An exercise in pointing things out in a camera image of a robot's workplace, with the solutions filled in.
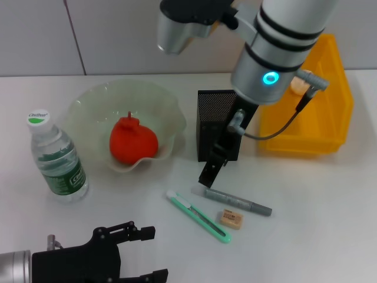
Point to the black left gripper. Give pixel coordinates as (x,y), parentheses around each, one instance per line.
(76,265)

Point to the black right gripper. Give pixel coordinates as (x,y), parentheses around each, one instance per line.
(225,144)

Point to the orange fruit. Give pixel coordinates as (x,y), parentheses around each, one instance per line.
(132,141)

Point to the green label water bottle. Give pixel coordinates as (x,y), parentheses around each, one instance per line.
(62,177)

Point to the white paper ball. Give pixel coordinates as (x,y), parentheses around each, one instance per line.
(299,87)

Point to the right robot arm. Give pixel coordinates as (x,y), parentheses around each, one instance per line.
(274,59)

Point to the grey marker pen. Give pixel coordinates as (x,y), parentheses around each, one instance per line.
(229,200)

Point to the green utility knife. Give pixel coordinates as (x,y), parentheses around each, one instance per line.
(203,219)

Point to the beige eraser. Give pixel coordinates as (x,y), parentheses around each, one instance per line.
(231,219)

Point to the black mesh pen holder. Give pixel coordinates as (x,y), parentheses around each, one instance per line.
(212,109)

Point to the translucent green fruit plate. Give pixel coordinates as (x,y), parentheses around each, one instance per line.
(153,103)

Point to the silver plug connector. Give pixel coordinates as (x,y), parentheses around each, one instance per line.
(52,241)

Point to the yellow plastic bin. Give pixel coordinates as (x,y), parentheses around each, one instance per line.
(324,123)

